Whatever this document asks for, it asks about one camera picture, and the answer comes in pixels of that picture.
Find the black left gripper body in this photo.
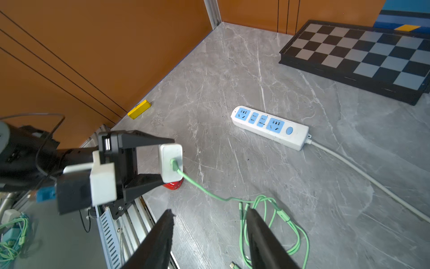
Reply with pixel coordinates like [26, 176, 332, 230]
[98, 131, 137, 220]

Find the green usb charging cable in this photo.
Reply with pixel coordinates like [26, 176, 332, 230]
[170, 158, 310, 269]

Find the white blue power strip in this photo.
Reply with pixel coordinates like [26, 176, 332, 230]
[231, 106, 311, 151]

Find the white usb charger adapter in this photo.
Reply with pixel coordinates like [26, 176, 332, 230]
[159, 143, 183, 184]

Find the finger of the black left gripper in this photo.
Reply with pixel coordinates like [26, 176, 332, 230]
[119, 131, 175, 149]
[123, 174, 164, 202]

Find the red electric shaver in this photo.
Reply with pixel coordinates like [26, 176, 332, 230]
[163, 179, 184, 190]

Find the white power strip cord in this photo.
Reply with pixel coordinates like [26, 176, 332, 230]
[305, 139, 430, 224]

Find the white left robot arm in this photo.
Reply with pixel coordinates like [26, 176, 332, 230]
[1, 122, 175, 219]

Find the aluminium corner post left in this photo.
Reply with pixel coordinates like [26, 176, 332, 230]
[204, 0, 222, 30]

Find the black grey checkerboard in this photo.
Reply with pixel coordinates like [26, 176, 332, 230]
[280, 20, 430, 105]

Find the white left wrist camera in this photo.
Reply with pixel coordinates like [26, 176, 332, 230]
[56, 150, 118, 215]

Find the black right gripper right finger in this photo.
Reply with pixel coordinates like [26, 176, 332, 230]
[246, 208, 299, 269]

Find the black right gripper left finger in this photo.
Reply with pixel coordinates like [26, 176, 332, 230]
[122, 209, 175, 269]

